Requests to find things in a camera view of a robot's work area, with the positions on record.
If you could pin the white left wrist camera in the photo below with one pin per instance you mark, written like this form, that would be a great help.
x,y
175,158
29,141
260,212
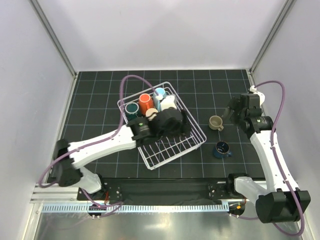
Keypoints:
x,y
169,102

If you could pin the black grid mat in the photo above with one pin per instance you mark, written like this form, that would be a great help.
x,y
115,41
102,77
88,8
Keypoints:
x,y
94,111

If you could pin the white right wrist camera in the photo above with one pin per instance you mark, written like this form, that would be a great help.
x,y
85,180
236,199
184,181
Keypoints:
x,y
257,93

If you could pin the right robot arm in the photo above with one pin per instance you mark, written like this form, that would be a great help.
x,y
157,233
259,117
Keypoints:
x,y
277,203

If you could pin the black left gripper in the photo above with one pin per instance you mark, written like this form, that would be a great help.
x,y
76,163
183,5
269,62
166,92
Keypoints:
x,y
183,129

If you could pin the white cable duct strip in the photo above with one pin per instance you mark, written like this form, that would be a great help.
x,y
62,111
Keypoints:
x,y
88,208

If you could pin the white wire dish rack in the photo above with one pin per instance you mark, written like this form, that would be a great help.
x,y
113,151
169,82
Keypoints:
x,y
156,153

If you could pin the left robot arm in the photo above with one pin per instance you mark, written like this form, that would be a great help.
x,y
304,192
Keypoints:
x,y
72,157

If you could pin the light blue mug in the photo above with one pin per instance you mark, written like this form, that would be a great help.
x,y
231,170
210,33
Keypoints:
x,y
158,95

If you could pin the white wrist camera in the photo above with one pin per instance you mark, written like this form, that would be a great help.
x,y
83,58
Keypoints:
x,y
169,102
257,93

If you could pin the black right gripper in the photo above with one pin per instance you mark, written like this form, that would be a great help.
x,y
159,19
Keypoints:
x,y
234,104

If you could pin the tall beige cup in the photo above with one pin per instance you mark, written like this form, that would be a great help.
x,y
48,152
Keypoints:
x,y
151,113

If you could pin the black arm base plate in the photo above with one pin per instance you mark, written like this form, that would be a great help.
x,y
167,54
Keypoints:
x,y
170,191

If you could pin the dark blue mug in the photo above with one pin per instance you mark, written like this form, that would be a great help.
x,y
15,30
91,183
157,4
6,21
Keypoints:
x,y
221,150

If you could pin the orange mug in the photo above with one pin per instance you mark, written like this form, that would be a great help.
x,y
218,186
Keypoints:
x,y
145,102

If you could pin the small beige cup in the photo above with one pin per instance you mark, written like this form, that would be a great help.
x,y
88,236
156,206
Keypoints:
x,y
216,123

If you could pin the dark green mug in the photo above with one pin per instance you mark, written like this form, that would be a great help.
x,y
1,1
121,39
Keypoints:
x,y
132,111

